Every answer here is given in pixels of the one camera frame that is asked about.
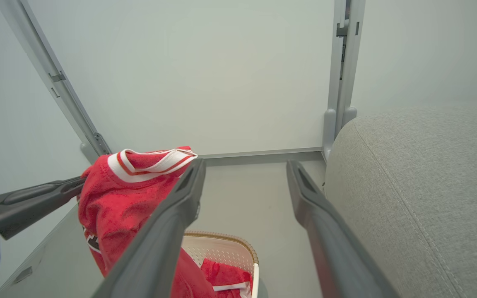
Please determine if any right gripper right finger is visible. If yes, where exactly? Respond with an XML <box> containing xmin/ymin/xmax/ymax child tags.
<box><xmin>286</xmin><ymin>159</ymin><xmax>400</xmax><ymax>298</ymax></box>

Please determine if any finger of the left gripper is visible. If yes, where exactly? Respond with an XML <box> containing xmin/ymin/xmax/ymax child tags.
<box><xmin>0</xmin><ymin>176</ymin><xmax>87</xmax><ymax>240</ymax></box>

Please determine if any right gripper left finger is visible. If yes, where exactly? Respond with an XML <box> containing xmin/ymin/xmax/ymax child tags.
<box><xmin>92</xmin><ymin>159</ymin><xmax>207</xmax><ymax>298</ymax></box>

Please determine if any red white sports jersey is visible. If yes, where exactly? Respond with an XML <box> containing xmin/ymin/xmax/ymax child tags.
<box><xmin>77</xmin><ymin>146</ymin><xmax>255</xmax><ymax>298</ymax></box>

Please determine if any cream perforated laundry basket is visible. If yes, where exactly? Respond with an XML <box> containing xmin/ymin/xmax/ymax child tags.
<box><xmin>181</xmin><ymin>231</ymin><xmax>260</xmax><ymax>298</ymax></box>

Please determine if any grey partition support foot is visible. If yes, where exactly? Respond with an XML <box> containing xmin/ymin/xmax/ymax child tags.
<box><xmin>80</xmin><ymin>142</ymin><xmax>101</xmax><ymax>164</ymax></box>

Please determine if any grey fabric sofa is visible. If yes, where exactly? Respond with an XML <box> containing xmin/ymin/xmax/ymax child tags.
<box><xmin>323</xmin><ymin>101</ymin><xmax>477</xmax><ymax>298</ymax></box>

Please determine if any grey partition bottom rail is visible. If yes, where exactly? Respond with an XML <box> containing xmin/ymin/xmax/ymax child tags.
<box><xmin>197</xmin><ymin>147</ymin><xmax>324</xmax><ymax>167</ymax></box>

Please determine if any grey partition post with bracket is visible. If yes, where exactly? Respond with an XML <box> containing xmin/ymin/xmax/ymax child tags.
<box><xmin>0</xmin><ymin>0</ymin><xmax>113</xmax><ymax>164</ymax></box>

